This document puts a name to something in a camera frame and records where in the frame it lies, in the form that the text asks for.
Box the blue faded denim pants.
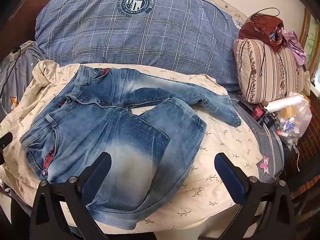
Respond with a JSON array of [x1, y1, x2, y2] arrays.
[[20, 64, 242, 230]]

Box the red and black box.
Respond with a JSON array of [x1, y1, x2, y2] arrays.
[[237, 100, 266, 126]]

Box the black cord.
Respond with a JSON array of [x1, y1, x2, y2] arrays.
[[251, 7, 281, 77]]

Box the cream leaf-print blanket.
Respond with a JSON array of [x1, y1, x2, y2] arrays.
[[0, 60, 263, 233]]

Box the white plastic film roll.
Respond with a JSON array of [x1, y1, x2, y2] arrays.
[[266, 92, 304, 112]]

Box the red-brown plastic bag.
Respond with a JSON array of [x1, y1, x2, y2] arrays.
[[239, 15, 286, 53]]

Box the white power strip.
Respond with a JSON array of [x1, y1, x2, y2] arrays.
[[9, 42, 32, 61]]

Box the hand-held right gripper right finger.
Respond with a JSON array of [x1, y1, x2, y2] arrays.
[[197, 152, 299, 240]]

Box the clear plastic bag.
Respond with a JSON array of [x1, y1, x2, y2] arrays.
[[276, 94, 313, 151]]

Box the blue plaid quilt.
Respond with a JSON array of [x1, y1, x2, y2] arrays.
[[34, 0, 244, 93]]

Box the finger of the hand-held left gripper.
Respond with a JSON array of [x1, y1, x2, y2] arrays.
[[0, 132, 13, 164]]

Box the brown headboard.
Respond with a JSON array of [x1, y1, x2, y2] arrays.
[[7, 0, 52, 46]]

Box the purple cloth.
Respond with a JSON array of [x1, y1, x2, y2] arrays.
[[281, 29, 308, 67]]

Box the wooden window frame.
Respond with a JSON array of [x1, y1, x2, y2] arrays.
[[299, 7, 320, 96]]

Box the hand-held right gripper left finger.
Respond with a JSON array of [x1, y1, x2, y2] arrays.
[[30, 152, 112, 240]]

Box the striped floral pillow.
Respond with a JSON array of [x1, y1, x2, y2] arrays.
[[233, 38, 311, 104]]

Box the grey printed bed sheet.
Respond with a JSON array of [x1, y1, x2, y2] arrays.
[[0, 41, 286, 183]]

